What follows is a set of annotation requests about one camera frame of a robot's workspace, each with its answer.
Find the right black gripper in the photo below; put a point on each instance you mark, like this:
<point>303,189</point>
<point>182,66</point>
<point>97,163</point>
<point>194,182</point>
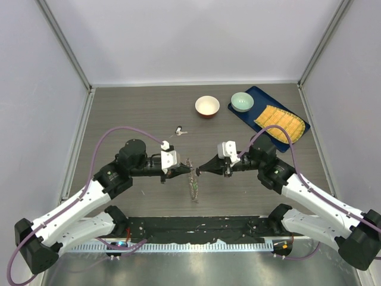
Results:
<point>218,166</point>

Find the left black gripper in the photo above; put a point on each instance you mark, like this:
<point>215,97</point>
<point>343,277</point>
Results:
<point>173,172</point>

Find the metal key organizer disc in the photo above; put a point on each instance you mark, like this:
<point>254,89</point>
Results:
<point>192,181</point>

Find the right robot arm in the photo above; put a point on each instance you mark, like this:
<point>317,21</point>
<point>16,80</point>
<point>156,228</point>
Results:
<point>354,234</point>

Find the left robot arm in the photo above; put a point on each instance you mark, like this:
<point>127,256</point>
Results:
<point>42,241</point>

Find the key with black-white tag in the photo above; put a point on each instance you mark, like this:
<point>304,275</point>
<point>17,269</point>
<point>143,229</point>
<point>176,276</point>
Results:
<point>179,131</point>

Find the red white bowl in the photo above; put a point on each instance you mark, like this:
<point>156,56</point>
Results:
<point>207,106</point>

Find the light green bowl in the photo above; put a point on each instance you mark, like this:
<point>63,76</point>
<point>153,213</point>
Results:
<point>242,102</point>

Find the yellow woven mat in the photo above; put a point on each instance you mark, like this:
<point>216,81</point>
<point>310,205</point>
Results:
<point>292,124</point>

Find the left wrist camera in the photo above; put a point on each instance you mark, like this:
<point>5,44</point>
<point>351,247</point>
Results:
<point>169,157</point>

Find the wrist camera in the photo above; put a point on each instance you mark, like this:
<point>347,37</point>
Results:
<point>227,150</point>
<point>169,157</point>

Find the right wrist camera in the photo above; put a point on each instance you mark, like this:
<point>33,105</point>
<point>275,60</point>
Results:
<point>227,150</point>

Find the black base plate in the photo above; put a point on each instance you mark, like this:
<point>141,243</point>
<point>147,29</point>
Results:
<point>204,229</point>

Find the white slotted cable duct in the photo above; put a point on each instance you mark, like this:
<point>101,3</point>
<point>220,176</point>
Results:
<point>218,246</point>

